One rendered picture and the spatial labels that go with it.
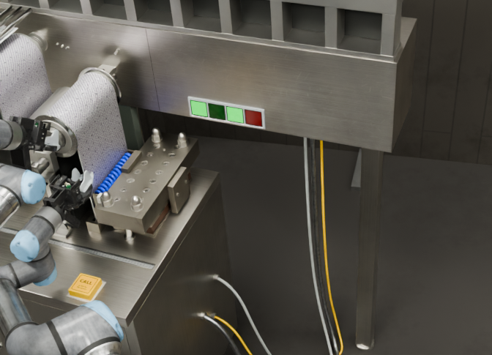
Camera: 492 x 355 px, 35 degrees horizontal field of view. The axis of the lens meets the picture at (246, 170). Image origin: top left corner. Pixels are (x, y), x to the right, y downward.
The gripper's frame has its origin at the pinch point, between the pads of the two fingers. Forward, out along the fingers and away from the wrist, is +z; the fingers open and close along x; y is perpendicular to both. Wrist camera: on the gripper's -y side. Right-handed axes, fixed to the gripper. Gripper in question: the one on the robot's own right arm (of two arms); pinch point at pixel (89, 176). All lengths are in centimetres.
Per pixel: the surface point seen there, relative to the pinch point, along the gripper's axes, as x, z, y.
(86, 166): -0.2, -0.6, 4.5
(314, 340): -55, 44, -109
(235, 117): -36.0, 29.3, 8.6
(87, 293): -12.5, -28.7, -16.5
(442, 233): -91, 121, -109
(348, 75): -71, 30, 29
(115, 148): -0.3, 15.3, -0.6
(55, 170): 7.1, -5.7, 5.1
